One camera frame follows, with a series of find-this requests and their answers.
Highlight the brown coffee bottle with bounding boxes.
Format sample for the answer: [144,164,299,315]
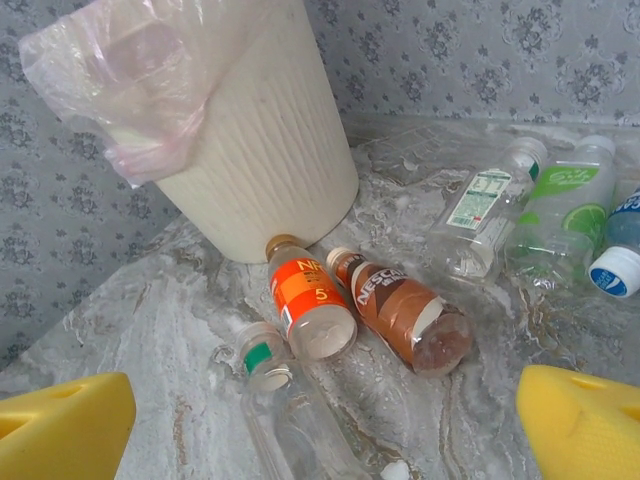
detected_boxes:
[325,246,475,377]

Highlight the clear bottle green neck band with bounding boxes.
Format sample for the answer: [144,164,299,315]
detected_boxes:
[234,321,401,480]

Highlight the clear bottle lime green label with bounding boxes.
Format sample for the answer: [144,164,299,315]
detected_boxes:
[503,134,617,296]

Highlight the orange label bottle brown cap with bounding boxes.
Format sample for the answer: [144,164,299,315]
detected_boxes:
[267,233,359,361]

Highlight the cream plastic waste bin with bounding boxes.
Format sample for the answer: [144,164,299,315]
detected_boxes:
[112,0,361,265]

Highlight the blue label bottle white cap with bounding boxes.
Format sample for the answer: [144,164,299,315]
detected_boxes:
[587,185,640,300]

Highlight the clear bottle white green label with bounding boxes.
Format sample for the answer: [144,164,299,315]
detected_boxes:
[428,136,550,286]

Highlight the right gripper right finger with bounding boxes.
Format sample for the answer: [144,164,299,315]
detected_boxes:
[516,364,640,480]

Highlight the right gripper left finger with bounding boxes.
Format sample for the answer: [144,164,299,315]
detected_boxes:
[0,371,137,480]

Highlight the small white scrap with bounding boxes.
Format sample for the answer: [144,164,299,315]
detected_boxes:
[380,459,412,480]

